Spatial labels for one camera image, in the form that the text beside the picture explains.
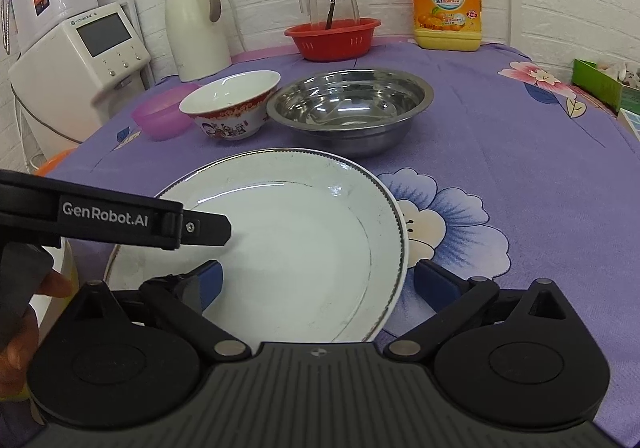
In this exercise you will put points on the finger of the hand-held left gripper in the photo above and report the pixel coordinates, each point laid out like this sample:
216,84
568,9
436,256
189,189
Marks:
210,228

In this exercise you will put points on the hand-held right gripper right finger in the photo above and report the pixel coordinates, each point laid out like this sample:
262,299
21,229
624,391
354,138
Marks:
431,278

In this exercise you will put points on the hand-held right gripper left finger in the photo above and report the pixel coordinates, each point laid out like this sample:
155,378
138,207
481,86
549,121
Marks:
212,279

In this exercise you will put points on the white plate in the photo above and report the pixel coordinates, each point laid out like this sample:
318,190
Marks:
300,238

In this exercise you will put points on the pink plastic bowl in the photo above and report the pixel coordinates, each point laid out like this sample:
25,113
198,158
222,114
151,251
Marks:
160,115

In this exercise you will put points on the white bowl with red pattern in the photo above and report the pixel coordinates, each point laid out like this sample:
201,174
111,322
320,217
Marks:
235,98

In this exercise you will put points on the stainless steel bowl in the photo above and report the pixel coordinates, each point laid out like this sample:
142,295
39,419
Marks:
350,103

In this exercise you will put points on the person's left hand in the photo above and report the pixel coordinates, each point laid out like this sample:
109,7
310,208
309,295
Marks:
55,285

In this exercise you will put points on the orange plastic stool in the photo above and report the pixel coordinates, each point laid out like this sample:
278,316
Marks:
52,160

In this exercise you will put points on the purple floral tablecloth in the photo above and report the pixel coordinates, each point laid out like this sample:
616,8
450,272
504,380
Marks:
500,153

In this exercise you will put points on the white water dispenser with screen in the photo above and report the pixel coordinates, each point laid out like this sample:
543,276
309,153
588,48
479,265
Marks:
65,78

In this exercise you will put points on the white thermos jug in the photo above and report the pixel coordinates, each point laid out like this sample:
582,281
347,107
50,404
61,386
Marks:
195,28

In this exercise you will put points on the red plastic basket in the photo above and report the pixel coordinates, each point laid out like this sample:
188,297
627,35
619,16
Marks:
330,40

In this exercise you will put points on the white power strip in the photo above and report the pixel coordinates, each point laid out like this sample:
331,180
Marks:
630,125

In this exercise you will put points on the green box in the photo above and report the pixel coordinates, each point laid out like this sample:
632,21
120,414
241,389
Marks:
600,85

